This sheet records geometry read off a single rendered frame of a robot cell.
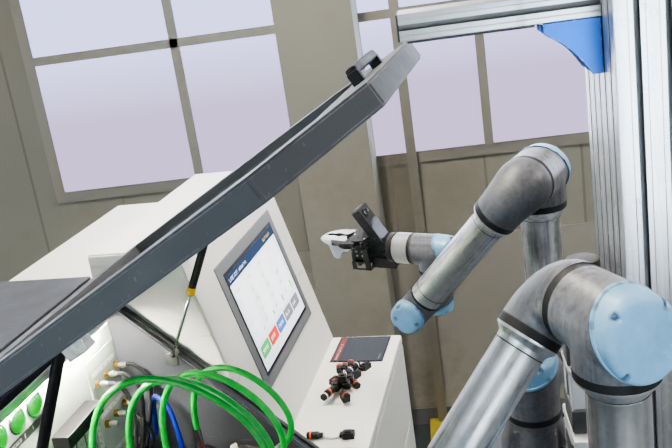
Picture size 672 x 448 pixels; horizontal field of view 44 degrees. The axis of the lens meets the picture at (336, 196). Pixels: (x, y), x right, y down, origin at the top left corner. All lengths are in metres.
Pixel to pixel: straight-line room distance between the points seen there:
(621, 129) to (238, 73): 2.44
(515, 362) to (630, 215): 0.32
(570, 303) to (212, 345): 1.06
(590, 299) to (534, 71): 2.47
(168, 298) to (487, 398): 0.97
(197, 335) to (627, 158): 1.09
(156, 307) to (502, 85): 1.98
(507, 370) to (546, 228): 0.67
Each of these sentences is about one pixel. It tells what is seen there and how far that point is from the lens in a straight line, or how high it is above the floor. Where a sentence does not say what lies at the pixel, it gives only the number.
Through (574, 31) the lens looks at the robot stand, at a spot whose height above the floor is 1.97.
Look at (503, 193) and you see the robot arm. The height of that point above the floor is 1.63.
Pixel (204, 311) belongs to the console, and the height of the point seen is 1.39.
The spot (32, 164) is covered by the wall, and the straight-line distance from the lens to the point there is 3.98.
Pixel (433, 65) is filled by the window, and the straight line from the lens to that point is 3.50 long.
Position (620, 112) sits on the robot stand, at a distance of 1.33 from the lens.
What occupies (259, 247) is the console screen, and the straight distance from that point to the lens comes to 2.35.
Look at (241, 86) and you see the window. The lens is 3.59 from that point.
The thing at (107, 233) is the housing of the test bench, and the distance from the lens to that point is 2.48.
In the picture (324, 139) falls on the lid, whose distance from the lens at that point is 1.07.
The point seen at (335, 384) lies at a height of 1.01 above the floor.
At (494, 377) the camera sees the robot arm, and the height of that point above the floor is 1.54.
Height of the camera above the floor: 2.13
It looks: 16 degrees down
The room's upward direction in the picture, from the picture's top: 8 degrees counter-clockwise
